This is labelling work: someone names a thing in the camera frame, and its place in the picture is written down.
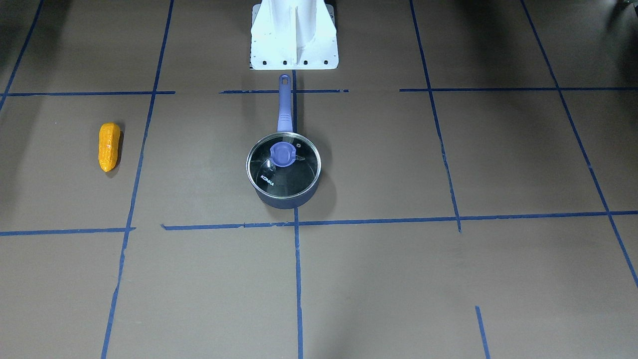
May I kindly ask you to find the glass pot lid blue knob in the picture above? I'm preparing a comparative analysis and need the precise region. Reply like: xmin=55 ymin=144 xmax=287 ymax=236
xmin=246 ymin=132 xmax=322 ymax=200

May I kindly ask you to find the blue saucepan with handle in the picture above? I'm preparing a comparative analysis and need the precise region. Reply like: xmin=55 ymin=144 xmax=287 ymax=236
xmin=245 ymin=74 xmax=322 ymax=209

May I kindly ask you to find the yellow corn cob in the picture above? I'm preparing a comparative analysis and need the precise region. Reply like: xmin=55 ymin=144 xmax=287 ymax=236
xmin=98 ymin=122 xmax=121 ymax=173

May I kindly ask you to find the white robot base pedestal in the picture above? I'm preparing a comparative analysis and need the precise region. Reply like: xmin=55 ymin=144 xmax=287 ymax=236
xmin=249 ymin=0 xmax=339 ymax=71

